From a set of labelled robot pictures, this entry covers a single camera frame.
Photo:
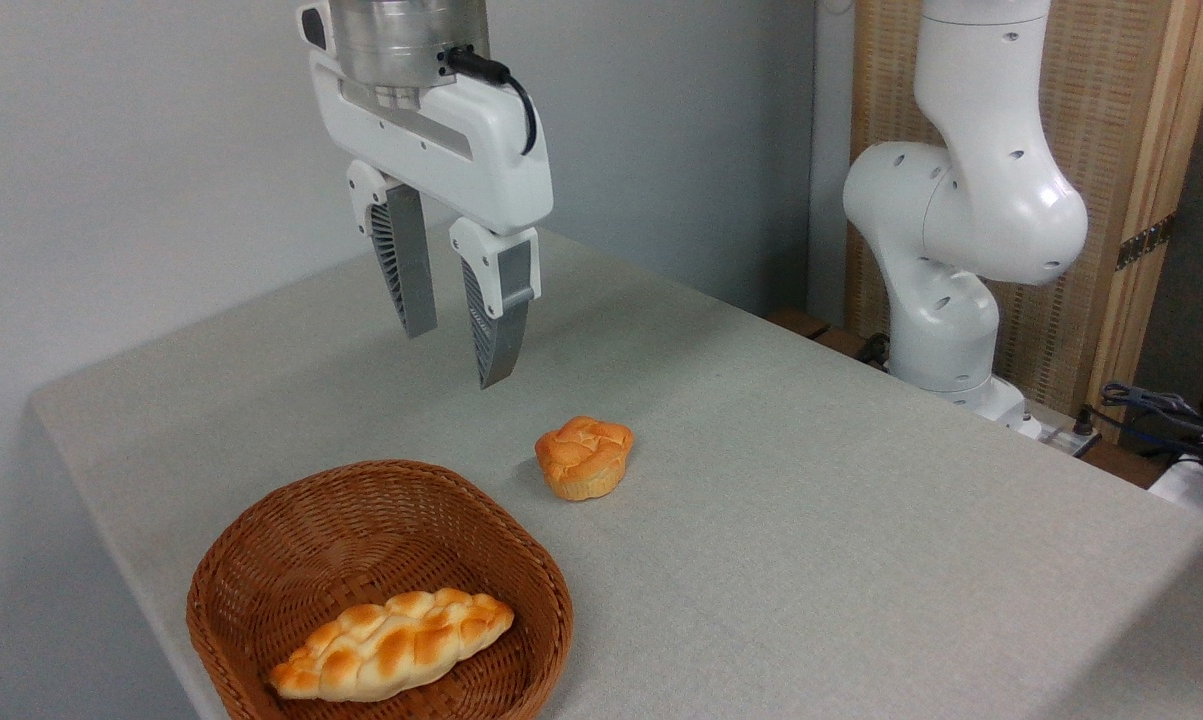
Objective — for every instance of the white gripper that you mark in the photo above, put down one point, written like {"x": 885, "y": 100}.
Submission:
{"x": 481, "y": 160}

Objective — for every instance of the round bread roll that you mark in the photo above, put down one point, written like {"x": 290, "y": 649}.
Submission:
{"x": 583, "y": 458}

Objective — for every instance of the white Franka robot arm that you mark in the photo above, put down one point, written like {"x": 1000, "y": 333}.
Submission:
{"x": 991, "y": 200}

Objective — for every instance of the long braided bread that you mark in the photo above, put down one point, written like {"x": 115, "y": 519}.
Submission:
{"x": 391, "y": 645}

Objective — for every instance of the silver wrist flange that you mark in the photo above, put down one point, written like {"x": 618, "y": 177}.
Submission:
{"x": 401, "y": 45}

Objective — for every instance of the brown wicker basket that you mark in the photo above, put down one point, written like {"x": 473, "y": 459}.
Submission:
{"x": 251, "y": 600}

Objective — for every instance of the black screen hinge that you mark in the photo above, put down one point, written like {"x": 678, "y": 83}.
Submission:
{"x": 1146, "y": 242}

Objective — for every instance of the white box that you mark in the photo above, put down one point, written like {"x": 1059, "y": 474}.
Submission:
{"x": 1176, "y": 485}

